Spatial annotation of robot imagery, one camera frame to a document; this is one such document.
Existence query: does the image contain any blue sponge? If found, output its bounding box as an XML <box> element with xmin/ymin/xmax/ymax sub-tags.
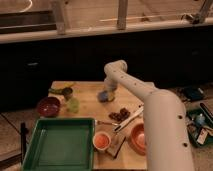
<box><xmin>97</xmin><ymin>91</ymin><xmax>108</xmax><ymax>102</ymax></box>

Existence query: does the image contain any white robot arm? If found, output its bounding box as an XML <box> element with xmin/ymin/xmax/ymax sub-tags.
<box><xmin>104</xmin><ymin>60</ymin><xmax>195</xmax><ymax>171</ymax></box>

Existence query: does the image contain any green plastic tray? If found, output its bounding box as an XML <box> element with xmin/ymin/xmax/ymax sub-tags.
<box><xmin>22</xmin><ymin>118</ymin><xmax>94</xmax><ymax>171</ymax></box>

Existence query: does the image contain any brown grape bunch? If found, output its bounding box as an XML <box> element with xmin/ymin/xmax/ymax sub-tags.
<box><xmin>109</xmin><ymin>108</ymin><xmax>130</xmax><ymax>122</ymax></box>

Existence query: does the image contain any wooden cutting board table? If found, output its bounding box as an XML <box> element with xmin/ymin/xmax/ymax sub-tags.
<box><xmin>51</xmin><ymin>81</ymin><xmax>147</xmax><ymax>171</ymax></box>

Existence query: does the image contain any metal fork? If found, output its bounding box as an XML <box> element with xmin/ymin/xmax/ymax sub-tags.
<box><xmin>95</xmin><ymin>120</ymin><xmax>118</xmax><ymax>126</ymax></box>

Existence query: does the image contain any light green cup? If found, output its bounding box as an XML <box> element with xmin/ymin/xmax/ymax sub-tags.
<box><xmin>67</xmin><ymin>97</ymin><xmax>79</xmax><ymax>113</ymax></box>

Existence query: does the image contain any dark metal cup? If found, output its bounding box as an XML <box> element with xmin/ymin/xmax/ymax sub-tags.
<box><xmin>62</xmin><ymin>87</ymin><xmax>73</xmax><ymax>101</ymax></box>

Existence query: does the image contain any small orange cup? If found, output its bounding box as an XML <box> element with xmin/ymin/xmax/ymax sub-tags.
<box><xmin>93</xmin><ymin>132</ymin><xmax>111</xmax><ymax>151</ymax></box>

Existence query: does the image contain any wooden block with stripe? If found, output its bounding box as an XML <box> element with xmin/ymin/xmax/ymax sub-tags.
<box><xmin>106</xmin><ymin>133</ymin><xmax>126</xmax><ymax>159</ymax></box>

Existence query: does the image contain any orange bowl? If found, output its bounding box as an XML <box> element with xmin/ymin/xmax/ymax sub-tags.
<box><xmin>130</xmin><ymin>124</ymin><xmax>146</xmax><ymax>155</ymax></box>

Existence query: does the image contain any dark red bowl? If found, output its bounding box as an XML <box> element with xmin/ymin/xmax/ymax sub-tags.
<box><xmin>36</xmin><ymin>97</ymin><xmax>61</xmax><ymax>117</ymax></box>

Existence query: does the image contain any green bin with items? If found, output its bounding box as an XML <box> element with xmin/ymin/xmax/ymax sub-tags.
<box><xmin>186</xmin><ymin>103</ymin><xmax>213</xmax><ymax>148</ymax></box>

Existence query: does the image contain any white handled utensil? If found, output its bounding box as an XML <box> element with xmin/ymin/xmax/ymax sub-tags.
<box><xmin>114</xmin><ymin>106</ymin><xmax>144</xmax><ymax>133</ymax></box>

